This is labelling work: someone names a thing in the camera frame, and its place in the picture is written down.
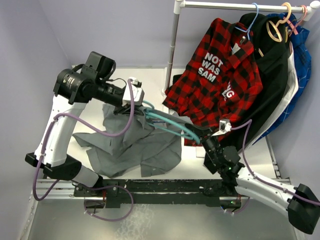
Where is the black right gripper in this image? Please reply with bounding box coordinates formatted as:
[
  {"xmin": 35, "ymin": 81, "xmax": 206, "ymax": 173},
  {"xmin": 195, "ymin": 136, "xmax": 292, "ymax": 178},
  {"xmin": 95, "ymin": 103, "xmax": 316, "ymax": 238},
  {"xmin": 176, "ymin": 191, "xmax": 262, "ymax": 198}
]
[{"xmin": 185, "ymin": 122, "xmax": 221, "ymax": 166}]

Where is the teal plastic hanger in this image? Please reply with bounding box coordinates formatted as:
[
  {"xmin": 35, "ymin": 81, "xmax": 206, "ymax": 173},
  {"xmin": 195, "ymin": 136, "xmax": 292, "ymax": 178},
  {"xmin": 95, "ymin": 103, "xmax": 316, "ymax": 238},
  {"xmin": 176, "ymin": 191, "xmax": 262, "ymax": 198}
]
[{"xmin": 142, "ymin": 100, "xmax": 200, "ymax": 144}]

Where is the grey button-up shirt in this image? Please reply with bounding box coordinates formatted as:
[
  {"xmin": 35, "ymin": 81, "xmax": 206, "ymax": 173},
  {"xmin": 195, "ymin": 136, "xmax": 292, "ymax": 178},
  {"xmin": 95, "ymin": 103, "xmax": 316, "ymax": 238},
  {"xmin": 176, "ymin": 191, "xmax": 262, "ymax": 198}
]
[{"xmin": 73, "ymin": 106, "xmax": 182, "ymax": 178}]

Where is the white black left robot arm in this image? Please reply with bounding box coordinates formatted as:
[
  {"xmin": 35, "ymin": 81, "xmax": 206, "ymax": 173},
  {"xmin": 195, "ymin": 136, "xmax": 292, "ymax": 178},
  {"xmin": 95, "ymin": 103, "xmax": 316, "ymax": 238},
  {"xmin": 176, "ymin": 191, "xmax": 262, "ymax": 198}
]
[{"xmin": 25, "ymin": 51, "xmax": 144, "ymax": 196}]

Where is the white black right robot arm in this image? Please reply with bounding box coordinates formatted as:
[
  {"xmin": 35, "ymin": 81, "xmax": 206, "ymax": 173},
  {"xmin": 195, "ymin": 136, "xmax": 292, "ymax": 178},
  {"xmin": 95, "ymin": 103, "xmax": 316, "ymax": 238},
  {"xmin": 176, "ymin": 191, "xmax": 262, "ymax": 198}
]
[{"xmin": 185, "ymin": 119, "xmax": 320, "ymax": 235}]

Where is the red black plaid shirt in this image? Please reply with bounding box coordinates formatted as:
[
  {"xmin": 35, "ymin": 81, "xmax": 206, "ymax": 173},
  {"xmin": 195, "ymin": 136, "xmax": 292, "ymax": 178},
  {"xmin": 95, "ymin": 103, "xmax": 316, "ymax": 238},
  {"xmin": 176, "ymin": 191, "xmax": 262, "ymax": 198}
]
[{"xmin": 161, "ymin": 17, "xmax": 263, "ymax": 147}]

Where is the white hanging shirt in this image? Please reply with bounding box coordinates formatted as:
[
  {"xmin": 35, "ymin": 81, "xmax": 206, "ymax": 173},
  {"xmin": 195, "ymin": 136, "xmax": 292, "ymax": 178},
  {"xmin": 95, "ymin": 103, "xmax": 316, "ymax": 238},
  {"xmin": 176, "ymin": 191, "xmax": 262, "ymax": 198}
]
[{"xmin": 245, "ymin": 42, "xmax": 299, "ymax": 149}]

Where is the black hanging shirt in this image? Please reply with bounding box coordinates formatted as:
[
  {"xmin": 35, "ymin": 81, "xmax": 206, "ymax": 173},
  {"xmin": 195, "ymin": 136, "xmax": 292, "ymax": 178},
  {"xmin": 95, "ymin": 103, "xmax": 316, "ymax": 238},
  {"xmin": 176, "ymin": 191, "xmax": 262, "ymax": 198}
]
[{"xmin": 218, "ymin": 13, "xmax": 289, "ymax": 151}]

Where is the beige wooden hanger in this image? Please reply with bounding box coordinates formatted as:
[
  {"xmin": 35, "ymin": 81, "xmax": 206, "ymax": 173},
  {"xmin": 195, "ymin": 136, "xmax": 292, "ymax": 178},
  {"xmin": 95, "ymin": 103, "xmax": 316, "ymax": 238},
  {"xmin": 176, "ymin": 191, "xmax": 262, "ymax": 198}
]
[{"xmin": 253, "ymin": 2, "xmax": 291, "ymax": 59}]

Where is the blue checked shirt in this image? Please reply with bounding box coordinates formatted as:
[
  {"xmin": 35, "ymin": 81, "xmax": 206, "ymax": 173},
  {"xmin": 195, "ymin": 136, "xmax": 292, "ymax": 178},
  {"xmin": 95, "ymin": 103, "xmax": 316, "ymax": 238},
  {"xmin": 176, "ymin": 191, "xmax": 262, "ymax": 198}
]
[{"xmin": 254, "ymin": 12, "xmax": 313, "ymax": 146}]

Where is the pink plastic hanger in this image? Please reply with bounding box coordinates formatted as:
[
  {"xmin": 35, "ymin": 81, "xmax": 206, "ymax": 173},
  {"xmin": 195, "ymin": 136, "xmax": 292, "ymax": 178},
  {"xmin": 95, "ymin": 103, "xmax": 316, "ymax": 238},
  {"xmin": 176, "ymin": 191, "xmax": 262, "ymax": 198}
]
[{"xmin": 285, "ymin": 5, "xmax": 308, "ymax": 37}]

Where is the blue white paper hang tag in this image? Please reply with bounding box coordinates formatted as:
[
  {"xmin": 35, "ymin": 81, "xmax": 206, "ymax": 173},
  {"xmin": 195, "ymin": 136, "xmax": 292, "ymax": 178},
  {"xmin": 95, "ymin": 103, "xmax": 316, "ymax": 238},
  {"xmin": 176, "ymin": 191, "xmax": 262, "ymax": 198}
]
[{"xmin": 152, "ymin": 120, "xmax": 167, "ymax": 128}]

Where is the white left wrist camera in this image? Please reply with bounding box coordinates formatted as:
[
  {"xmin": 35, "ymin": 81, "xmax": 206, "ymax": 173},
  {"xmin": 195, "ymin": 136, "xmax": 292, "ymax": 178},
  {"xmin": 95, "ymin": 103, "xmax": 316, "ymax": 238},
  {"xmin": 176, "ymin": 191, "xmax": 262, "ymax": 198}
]
[{"xmin": 122, "ymin": 77, "xmax": 145, "ymax": 106}]

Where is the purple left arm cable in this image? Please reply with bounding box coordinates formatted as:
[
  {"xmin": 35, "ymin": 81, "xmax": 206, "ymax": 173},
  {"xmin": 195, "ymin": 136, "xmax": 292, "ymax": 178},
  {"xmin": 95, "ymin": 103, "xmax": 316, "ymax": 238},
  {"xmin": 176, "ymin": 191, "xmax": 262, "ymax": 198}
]
[{"xmin": 32, "ymin": 78, "xmax": 137, "ymax": 202}]

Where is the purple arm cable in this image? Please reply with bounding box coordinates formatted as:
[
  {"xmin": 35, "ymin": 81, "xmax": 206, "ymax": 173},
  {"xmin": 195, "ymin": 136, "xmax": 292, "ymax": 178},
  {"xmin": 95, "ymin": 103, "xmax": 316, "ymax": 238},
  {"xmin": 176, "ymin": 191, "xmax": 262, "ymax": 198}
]
[
  {"xmin": 32, "ymin": 78, "xmax": 137, "ymax": 202},
  {"xmin": 228, "ymin": 119, "xmax": 320, "ymax": 207}
]

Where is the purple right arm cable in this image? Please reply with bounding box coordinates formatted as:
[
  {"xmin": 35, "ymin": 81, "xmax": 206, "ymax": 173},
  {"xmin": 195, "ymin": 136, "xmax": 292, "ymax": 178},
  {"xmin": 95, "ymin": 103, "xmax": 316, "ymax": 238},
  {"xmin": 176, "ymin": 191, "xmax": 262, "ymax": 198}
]
[{"xmin": 228, "ymin": 119, "xmax": 320, "ymax": 207}]

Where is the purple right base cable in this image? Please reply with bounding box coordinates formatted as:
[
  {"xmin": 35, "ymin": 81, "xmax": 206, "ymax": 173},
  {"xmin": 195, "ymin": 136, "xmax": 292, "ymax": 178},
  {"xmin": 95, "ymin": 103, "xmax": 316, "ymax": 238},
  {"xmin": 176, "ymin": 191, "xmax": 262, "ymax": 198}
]
[{"xmin": 223, "ymin": 191, "xmax": 253, "ymax": 216}]

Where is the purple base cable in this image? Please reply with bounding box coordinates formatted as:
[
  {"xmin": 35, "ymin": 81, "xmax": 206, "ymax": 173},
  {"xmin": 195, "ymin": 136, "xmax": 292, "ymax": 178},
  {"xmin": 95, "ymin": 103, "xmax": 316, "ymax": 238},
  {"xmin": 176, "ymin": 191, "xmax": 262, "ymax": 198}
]
[
  {"xmin": 83, "ymin": 182, "xmax": 135, "ymax": 222},
  {"xmin": 223, "ymin": 191, "xmax": 253, "ymax": 216}
]

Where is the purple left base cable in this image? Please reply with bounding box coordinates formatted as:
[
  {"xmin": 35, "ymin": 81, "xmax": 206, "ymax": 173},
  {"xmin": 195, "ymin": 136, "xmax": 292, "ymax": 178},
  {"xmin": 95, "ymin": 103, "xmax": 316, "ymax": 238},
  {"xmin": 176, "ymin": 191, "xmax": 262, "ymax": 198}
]
[{"xmin": 83, "ymin": 182, "xmax": 135, "ymax": 222}]

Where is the light blue wire hanger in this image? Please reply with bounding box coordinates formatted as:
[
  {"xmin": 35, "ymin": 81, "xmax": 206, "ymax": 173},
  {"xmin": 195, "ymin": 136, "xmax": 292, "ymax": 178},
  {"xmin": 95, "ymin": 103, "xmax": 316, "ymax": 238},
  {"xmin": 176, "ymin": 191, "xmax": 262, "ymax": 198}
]
[{"xmin": 234, "ymin": 2, "xmax": 259, "ymax": 41}]

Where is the silver clothes rack frame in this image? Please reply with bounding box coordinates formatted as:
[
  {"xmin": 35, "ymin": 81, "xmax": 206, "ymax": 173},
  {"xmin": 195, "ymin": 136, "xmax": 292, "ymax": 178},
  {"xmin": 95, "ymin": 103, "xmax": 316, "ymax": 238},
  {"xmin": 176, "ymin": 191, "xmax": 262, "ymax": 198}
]
[{"xmin": 159, "ymin": 0, "xmax": 320, "ymax": 118}]

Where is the aluminium extrusion rail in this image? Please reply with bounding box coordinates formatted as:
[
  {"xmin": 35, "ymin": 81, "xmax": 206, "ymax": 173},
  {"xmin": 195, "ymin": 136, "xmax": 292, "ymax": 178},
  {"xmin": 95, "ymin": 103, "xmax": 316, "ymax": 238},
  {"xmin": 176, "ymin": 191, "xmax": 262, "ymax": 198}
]
[{"xmin": 32, "ymin": 177, "xmax": 295, "ymax": 203}]

